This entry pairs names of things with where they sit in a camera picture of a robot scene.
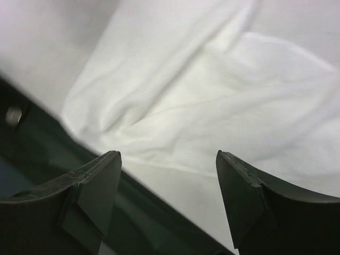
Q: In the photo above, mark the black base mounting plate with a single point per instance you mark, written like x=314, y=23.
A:
x=35, y=149

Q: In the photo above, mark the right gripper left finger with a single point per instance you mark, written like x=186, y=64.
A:
x=70, y=214

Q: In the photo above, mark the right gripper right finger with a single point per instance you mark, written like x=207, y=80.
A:
x=267, y=215

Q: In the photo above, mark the plain white towel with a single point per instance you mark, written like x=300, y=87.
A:
x=170, y=83

